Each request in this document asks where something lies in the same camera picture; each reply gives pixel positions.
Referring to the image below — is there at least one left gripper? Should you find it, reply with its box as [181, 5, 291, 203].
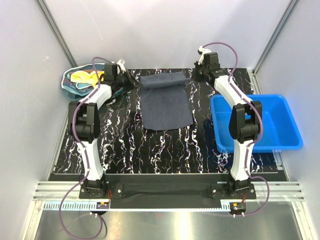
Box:
[114, 69, 143, 93]

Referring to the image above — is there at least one dark blue towel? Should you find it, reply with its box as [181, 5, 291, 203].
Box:
[139, 71, 193, 131]

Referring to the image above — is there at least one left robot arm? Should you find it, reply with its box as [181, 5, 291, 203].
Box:
[67, 59, 139, 198]

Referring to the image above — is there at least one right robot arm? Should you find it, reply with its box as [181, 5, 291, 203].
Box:
[194, 47, 263, 199]

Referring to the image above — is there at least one yellow towel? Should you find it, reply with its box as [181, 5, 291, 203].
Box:
[70, 70, 104, 89]

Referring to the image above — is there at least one teal mesh laundry basket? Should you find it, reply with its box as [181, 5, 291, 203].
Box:
[61, 60, 128, 105]

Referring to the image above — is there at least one black marbled table mat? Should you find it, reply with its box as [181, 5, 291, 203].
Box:
[52, 80, 278, 175]

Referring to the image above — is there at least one blue plastic bin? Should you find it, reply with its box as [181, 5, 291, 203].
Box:
[210, 94, 303, 153]

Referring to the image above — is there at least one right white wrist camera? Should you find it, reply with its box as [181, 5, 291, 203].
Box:
[197, 46, 212, 65]

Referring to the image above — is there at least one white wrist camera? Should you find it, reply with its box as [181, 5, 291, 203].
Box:
[116, 59, 127, 74]
[197, 46, 212, 65]

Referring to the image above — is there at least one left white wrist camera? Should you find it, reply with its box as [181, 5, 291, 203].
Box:
[116, 59, 127, 74]

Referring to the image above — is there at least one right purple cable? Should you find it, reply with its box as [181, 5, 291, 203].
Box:
[199, 42, 270, 216]

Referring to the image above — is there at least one purple cable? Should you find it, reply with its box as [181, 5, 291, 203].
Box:
[199, 42, 270, 216]
[58, 56, 118, 239]

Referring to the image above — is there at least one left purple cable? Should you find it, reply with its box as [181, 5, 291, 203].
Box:
[58, 56, 118, 239]

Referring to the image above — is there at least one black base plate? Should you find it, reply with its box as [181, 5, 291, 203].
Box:
[79, 173, 257, 211]

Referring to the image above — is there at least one slotted cable duct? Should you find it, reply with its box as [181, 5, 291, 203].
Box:
[44, 200, 246, 212]

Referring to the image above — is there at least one aluminium frame rail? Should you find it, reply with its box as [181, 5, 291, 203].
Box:
[33, 181, 304, 202]

